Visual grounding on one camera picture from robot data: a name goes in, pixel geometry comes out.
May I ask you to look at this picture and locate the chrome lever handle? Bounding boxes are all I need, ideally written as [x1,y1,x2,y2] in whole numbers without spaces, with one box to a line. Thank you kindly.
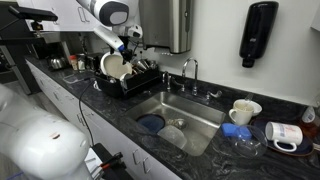
[171,76,186,93]
[205,89,224,101]

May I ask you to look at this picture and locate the white base cabinets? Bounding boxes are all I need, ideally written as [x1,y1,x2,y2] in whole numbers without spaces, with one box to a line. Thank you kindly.
[25,59,183,180]

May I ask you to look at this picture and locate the black tool red tip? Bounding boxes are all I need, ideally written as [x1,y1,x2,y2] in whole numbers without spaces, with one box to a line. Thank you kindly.
[99,151,124,172]

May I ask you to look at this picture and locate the large cream plate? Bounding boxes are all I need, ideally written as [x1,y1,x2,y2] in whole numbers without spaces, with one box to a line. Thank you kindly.
[99,50,133,80]

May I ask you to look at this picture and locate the white paper sheet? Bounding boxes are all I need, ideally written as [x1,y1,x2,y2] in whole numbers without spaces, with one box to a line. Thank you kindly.
[82,147,105,175]

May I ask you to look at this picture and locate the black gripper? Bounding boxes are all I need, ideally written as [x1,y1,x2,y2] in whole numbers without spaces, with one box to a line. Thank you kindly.
[119,34,136,65]

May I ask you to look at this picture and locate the black coffee maker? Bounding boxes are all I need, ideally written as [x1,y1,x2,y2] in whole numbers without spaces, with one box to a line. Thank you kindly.
[30,41,69,62]

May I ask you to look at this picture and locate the clear utensil in bowl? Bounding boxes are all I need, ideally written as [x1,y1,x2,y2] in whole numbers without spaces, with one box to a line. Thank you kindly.
[243,92,255,104]

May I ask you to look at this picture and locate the dark navy dinner plate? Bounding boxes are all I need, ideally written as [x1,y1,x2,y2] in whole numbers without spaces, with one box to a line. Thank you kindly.
[250,117,315,158]

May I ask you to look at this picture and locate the chrome side sprayer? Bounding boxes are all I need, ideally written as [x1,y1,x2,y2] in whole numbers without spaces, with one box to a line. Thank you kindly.
[161,70,172,93]

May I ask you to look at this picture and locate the chrome gooseneck faucet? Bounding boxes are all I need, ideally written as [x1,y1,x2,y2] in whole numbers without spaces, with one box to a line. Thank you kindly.
[181,57,200,97]

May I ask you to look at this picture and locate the steel paper towel dispenser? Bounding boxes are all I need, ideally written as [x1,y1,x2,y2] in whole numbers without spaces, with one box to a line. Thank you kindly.
[138,0,195,55]

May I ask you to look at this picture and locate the flat clear plastic lid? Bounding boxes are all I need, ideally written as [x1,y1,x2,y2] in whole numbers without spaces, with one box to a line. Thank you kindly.
[62,72,88,85]

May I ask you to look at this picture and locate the white rack bowl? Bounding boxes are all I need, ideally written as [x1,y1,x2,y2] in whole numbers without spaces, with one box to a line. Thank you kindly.
[119,72,135,90]

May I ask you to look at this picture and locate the glass jar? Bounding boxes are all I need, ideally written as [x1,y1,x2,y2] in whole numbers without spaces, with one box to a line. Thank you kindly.
[76,53,87,72]

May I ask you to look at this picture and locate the steel kettle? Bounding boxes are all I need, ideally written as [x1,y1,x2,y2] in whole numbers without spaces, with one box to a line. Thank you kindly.
[47,56,68,71]

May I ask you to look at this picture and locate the black wall soap dispenser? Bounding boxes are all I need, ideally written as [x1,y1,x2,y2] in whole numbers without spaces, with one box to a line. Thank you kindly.
[238,1,279,69]

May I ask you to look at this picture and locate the black dish rack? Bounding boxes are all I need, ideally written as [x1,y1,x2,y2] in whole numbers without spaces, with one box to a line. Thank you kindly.
[93,63,162,99]

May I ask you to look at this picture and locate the stainless steel sink basin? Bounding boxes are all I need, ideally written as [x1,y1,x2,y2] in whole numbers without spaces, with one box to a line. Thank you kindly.
[125,91,227,157]

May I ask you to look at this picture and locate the red lid spice jar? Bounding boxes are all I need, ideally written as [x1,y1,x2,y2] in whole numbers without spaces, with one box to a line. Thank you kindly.
[69,54,79,71]

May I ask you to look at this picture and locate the round blue plate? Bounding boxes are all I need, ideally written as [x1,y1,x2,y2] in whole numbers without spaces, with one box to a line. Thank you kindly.
[135,113,166,135]

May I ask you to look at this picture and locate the clear bottle white label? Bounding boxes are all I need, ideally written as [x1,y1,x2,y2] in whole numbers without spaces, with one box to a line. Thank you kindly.
[298,104,320,140]

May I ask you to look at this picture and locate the black mounting board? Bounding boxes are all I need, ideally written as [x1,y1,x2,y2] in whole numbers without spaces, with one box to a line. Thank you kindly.
[90,143,135,180]

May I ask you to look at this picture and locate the white wall cabinet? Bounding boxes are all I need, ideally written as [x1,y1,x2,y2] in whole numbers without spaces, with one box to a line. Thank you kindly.
[15,0,105,34]

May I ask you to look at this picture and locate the clear glass bowl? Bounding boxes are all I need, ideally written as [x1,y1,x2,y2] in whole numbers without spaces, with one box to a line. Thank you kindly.
[229,124,268,159]

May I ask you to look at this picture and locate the small white bowl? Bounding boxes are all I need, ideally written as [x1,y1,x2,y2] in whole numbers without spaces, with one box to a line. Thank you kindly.
[233,98,263,117]

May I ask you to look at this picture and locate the black camera on stand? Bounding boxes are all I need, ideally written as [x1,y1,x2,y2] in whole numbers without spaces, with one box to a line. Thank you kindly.
[7,5,59,32]

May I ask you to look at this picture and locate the metal sink drain strainer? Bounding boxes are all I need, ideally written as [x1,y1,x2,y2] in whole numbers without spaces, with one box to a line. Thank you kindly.
[173,118,188,130]

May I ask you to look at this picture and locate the cream ceramic mug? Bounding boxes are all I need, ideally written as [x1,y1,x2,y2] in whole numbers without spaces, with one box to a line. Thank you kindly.
[228,99,255,126]

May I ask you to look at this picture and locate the blue sponge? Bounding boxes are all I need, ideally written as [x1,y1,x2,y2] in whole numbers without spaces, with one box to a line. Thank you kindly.
[221,122,252,140]

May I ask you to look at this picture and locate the thin black cable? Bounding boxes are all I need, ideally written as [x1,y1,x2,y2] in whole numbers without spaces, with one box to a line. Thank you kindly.
[78,79,98,148]

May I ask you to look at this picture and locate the white printed mug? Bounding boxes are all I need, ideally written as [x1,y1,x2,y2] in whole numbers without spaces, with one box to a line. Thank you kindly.
[264,121,304,153]

